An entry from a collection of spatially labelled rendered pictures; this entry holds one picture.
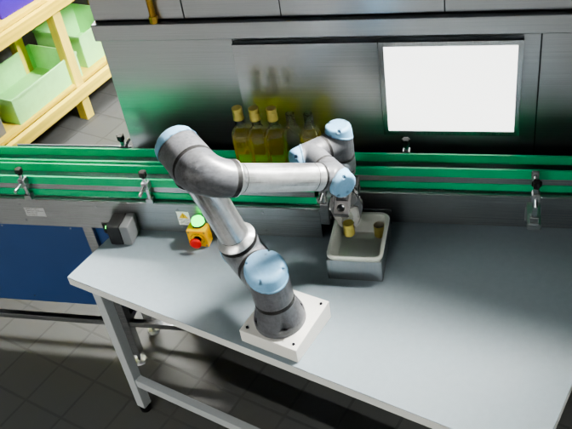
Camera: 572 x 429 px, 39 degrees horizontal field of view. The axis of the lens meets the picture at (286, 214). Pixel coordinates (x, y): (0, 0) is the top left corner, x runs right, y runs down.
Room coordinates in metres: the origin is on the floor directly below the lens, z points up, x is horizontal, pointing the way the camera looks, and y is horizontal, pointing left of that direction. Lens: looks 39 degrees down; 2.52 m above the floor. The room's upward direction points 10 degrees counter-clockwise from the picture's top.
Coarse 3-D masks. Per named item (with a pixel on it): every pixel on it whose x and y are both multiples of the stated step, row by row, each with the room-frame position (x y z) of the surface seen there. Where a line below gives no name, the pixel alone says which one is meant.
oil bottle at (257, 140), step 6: (264, 126) 2.23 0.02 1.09; (252, 132) 2.21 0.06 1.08; (258, 132) 2.20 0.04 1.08; (264, 132) 2.21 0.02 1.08; (252, 138) 2.21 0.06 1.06; (258, 138) 2.20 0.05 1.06; (264, 138) 2.20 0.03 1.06; (252, 144) 2.21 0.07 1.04; (258, 144) 2.20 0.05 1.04; (264, 144) 2.19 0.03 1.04; (252, 150) 2.21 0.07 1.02; (258, 150) 2.20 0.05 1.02; (264, 150) 2.19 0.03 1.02; (252, 156) 2.21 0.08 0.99; (258, 156) 2.20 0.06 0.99; (264, 156) 2.20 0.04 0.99; (258, 162) 2.20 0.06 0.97; (264, 162) 2.20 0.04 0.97
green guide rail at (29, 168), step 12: (0, 168) 2.48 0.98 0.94; (12, 168) 2.46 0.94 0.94; (24, 168) 2.45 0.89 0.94; (36, 168) 2.43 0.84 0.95; (48, 168) 2.42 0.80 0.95; (60, 168) 2.40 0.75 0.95; (72, 168) 2.39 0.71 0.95; (84, 168) 2.37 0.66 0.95; (96, 168) 2.36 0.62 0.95; (108, 168) 2.34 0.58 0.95; (120, 168) 2.33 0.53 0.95; (132, 168) 2.31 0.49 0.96; (144, 168) 2.30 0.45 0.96; (156, 168) 2.29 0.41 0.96
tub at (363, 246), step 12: (372, 216) 1.99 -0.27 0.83; (384, 216) 1.97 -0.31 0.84; (336, 228) 1.96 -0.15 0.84; (360, 228) 2.00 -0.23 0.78; (372, 228) 1.99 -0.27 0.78; (384, 228) 1.91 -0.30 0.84; (336, 240) 1.93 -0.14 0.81; (348, 240) 1.97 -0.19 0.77; (360, 240) 1.96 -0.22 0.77; (372, 240) 1.95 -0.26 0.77; (384, 240) 1.86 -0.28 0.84; (336, 252) 1.90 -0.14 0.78; (348, 252) 1.91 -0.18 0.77; (360, 252) 1.90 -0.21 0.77; (372, 252) 1.89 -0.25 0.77
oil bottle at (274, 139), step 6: (282, 126) 2.21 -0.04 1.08; (270, 132) 2.19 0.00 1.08; (276, 132) 2.18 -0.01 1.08; (282, 132) 2.19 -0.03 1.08; (270, 138) 2.19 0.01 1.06; (276, 138) 2.18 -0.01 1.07; (282, 138) 2.18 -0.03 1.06; (270, 144) 2.19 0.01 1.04; (276, 144) 2.18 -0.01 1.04; (282, 144) 2.18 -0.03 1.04; (270, 150) 2.19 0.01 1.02; (276, 150) 2.18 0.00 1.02; (282, 150) 2.18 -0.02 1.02; (270, 156) 2.19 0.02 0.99; (276, 156) 2.18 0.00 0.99; (282, 156) 2.18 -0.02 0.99; (270, 162) 2.19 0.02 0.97; (276, 162) 2.18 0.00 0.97; (282, 162) 2.18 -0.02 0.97
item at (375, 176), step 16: (0, 160) 2.50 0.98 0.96; (16, 160) 2.48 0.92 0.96; (32, 160) 2.46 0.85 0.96; (48, 160) 2.44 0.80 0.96; (64, 160) 2.42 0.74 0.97; (80, 160) 2.40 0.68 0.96; (96, 160) 2.39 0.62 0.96; (112, 160) 2.37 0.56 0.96; (368, 176) 2.08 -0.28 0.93; (384, 176) 2.06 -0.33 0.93; (400, 176) 2.05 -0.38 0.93; (416, 176) 2.03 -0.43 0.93; (432, 176) 2.01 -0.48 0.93; (448, 176) 1.99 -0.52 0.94; (464, 176) 1.98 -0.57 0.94; (480, 176) 1.96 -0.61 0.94; (496, 176) 1.95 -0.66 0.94; (512, 176) 1.93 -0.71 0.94; (528, 176) 1.92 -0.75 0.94; (544, 176) 1.90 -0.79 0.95; (560, 176) 1.89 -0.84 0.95
